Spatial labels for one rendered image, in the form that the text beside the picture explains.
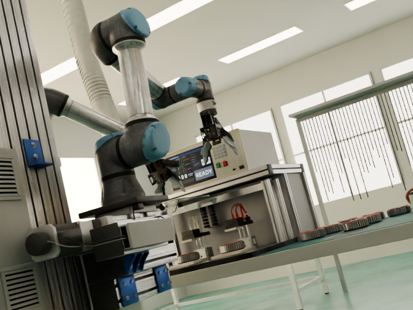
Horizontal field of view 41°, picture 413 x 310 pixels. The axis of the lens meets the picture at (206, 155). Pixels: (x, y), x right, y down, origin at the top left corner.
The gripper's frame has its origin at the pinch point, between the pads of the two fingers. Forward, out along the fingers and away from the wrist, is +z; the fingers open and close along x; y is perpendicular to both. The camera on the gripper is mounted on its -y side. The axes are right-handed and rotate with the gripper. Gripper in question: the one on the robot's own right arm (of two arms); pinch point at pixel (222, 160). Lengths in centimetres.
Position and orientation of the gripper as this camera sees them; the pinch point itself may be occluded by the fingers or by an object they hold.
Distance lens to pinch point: 227.3
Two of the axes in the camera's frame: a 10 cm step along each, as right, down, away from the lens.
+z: 2.4, 9.6, -1.5
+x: 8.9, -2.8, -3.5
